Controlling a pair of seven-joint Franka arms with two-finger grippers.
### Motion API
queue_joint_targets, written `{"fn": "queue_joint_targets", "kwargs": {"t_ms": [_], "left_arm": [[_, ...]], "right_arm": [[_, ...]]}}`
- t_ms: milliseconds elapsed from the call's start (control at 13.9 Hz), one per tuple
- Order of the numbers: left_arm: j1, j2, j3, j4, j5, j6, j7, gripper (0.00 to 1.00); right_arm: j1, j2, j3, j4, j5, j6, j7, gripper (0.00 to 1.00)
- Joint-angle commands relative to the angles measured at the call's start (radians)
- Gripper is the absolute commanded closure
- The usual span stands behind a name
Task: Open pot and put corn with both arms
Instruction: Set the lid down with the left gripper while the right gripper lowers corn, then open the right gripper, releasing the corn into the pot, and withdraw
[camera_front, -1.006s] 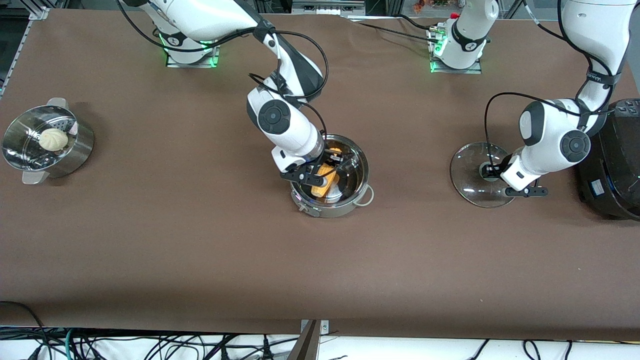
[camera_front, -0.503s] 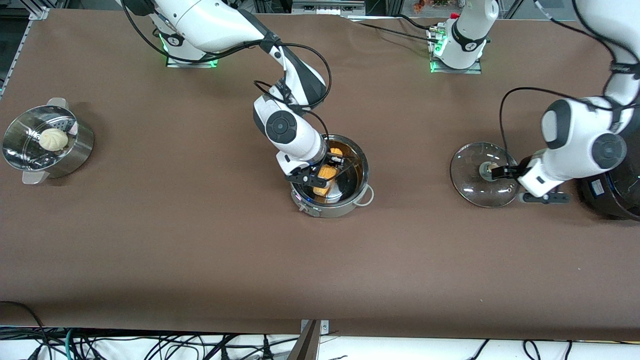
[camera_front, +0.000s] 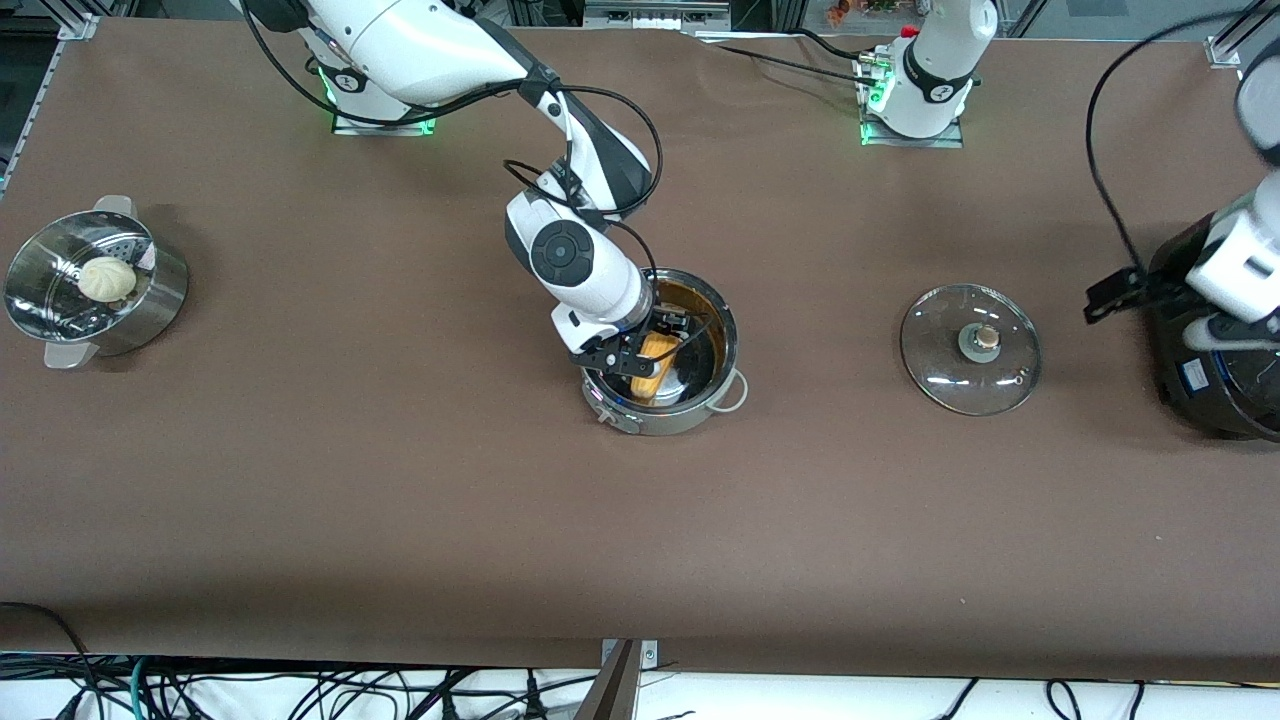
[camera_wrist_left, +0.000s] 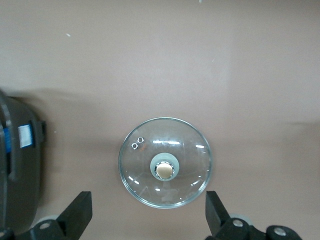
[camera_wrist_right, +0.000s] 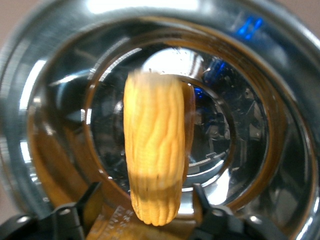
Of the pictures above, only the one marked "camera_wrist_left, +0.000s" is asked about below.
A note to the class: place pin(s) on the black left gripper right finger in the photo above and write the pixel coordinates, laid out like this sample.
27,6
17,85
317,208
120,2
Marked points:
215,215

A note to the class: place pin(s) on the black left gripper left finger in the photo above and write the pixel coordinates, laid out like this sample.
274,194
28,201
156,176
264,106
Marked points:
77,212

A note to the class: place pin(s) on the glass pot lid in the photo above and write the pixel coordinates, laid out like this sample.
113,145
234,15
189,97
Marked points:
165,150

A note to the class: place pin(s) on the black rice cooker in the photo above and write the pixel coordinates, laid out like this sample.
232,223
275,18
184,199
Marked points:
22,175

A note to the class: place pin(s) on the brown table cover mat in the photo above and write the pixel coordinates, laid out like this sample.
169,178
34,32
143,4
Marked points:
175,62

